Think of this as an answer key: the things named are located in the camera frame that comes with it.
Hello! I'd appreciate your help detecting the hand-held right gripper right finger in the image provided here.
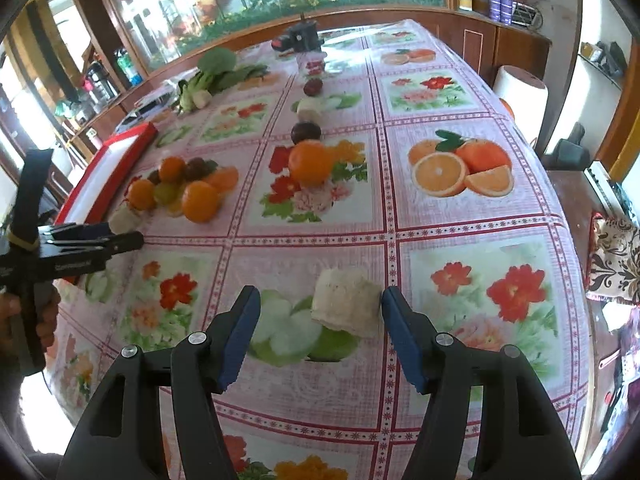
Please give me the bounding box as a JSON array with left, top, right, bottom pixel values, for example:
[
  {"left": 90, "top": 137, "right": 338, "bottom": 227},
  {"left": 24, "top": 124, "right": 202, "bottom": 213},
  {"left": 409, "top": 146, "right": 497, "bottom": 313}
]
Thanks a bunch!
[{"left": 381, "top": 286, "right": 583, "bottom": 480}]

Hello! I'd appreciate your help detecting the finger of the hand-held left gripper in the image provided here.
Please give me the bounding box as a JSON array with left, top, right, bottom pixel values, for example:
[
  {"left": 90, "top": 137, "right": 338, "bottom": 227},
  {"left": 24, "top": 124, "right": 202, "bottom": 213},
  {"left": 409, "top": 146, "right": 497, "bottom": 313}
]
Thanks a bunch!
[
  {"left": 50, "top": 231, "right": 145, "bottom": 262},
  {"left": 39, "top": 222, "right": 114, "bottom": 244}
]

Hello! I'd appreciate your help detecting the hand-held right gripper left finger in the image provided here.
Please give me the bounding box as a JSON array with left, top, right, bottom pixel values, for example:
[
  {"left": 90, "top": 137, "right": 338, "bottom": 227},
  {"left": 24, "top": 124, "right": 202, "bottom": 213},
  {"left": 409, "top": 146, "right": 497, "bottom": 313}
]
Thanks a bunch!
[{"left": 59, "top": 285, "right": 262, "bottom": 480}]

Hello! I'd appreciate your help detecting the white corn cob piece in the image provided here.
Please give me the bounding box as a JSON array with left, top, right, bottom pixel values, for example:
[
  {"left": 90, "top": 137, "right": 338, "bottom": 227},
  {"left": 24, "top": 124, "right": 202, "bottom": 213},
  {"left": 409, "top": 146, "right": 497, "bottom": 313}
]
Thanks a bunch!
[
  {"left": 296, "top": 97, "right": 328, "bottom": 123},
  {"left": 109, "top": 204, "right": 143, "bottom": 235}
]

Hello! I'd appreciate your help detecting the green round fruit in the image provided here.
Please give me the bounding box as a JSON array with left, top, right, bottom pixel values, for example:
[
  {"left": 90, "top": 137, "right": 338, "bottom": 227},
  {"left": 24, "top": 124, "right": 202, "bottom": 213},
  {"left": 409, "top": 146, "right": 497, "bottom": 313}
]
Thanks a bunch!
[{"left": 154, "top": 182, "right": 182, "bottom": 207}]

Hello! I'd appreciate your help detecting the pale rough vegetable chunk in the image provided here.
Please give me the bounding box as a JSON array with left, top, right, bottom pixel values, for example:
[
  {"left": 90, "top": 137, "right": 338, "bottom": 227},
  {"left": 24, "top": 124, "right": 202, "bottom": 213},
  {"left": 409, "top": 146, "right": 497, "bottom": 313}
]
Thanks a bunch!
[{"left": 311, "top": 269, "right": 383, "bottom": 338}]

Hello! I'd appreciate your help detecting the red tray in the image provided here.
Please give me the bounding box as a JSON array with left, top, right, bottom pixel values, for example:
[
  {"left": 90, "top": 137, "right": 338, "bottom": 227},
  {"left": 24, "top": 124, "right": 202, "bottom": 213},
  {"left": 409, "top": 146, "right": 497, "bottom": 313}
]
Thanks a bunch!
[{"left": 54, "top": 121, "right": 160, "bottom": 231}]

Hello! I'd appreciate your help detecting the person's left hand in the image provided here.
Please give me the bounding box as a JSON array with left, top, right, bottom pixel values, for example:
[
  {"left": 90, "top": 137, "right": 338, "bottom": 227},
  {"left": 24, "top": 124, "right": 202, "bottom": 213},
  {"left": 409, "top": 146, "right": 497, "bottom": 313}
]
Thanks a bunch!
[{"left": 0, "top": 284, "right": 62, "bottom": 357}]

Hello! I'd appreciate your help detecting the floral printed tablecloth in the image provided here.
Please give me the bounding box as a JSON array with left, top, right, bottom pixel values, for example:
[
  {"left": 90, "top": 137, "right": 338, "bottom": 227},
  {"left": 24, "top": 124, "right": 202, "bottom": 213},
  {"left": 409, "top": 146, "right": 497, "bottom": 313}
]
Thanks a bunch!
[{"left": 45, "top": 19, "right": 593, "bottom": 480}]

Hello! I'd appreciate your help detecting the dark flat device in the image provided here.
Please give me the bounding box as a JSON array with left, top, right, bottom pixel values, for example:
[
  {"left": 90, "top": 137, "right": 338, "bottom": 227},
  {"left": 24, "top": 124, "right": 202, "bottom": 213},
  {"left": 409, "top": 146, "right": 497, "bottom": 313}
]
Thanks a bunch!
[{"left": 134, "top": 91, "right": 177, "bottom": 113}]

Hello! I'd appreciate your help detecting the black thermos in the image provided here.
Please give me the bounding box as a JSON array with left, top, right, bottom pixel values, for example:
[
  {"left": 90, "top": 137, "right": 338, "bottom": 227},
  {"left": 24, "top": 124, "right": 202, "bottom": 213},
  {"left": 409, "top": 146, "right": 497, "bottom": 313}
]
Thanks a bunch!
[{"left": 85, "top": 62, "right": 116, "bottom": 101}]

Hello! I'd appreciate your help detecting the green plastic bottle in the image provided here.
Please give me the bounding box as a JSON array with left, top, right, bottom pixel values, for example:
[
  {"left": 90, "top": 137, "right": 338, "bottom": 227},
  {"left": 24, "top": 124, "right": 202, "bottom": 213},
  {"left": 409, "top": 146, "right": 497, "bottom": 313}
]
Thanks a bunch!
[{"left": 117, "top": 49, "right": 143, "bottom": 86}]

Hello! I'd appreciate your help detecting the large orange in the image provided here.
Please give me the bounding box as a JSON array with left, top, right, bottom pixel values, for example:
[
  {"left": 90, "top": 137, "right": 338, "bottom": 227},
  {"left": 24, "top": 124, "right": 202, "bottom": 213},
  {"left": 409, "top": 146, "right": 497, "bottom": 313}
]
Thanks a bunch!
[{"left": 288, "top": 140, "right": 334, "bottom": 185}]

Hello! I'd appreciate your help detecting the green bok choy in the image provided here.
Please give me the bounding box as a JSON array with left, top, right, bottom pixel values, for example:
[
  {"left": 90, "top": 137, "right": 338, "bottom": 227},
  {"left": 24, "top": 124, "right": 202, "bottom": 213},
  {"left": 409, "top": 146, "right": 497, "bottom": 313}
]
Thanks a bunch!
[{"left": 172, "top": 47, "right": 268, "bottom": 113}]

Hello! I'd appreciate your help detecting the patterned cushion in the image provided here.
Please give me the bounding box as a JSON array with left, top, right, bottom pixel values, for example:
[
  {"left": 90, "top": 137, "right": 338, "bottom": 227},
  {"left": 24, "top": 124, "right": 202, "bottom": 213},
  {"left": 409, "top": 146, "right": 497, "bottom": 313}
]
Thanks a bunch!
[{"left": 587, "top": 212, "right": 640, "bottom": 306}]

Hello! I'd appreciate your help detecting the black chair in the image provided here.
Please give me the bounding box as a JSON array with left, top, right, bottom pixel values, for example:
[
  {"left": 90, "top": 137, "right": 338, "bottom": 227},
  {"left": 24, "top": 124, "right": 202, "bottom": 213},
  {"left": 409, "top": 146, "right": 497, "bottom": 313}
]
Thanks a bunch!
[{"left": 542, "top": 122, "right": 588, "bottom": 171}]

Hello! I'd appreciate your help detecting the red white small container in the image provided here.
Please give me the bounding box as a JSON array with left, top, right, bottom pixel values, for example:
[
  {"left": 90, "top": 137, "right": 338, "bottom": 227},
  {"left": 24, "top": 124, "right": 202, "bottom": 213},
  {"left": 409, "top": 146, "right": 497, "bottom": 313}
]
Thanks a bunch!
[{"left": 299, "top": 52, "right": 326, "bottom": 77}]

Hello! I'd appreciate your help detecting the white paper towel roll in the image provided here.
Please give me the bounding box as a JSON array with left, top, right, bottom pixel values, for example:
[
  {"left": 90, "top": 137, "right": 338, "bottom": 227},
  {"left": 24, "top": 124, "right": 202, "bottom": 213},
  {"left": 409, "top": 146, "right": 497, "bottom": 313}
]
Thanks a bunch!
[{"left": 492, "top": 66, "right": 548, "bottom": 111}]

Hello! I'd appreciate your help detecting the black camera device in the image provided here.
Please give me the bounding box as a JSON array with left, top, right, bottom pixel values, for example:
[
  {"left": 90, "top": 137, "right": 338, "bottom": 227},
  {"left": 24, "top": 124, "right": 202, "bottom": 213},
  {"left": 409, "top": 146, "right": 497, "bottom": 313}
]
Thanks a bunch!
[{"left": 272, "top": 12, "right": 326, "bottom": 53}]

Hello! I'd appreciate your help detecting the wire basket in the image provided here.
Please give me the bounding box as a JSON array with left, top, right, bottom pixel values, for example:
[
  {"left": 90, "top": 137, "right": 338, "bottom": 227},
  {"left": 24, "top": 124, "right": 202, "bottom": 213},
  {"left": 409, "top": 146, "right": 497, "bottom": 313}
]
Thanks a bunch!
[{"left": 515, "top": 2, "right": 544, "bottom": 29}]

